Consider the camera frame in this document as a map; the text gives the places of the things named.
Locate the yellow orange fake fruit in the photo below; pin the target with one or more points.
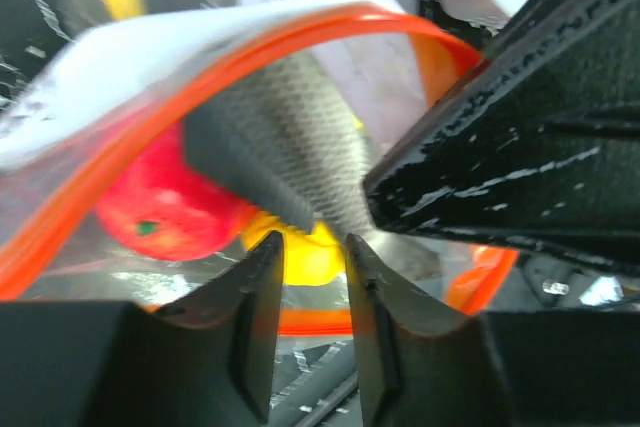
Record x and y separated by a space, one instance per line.
313 259

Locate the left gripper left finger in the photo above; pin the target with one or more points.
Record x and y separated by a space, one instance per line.
205 359

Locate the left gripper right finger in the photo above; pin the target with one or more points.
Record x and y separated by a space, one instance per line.
423 363

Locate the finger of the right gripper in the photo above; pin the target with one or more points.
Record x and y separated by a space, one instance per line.
535 148

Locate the red fake apple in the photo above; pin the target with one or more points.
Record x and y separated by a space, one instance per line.
161 208

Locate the clear zip top bag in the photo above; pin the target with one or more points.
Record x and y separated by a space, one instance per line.
115 88

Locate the grey fake fish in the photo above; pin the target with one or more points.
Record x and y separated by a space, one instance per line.
284 139

